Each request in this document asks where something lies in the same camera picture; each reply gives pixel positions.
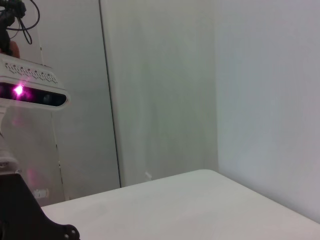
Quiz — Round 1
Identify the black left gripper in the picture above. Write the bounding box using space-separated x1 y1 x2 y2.
0 172 82 240

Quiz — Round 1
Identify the person's bare hand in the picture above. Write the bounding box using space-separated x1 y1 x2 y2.
9 41 21 58

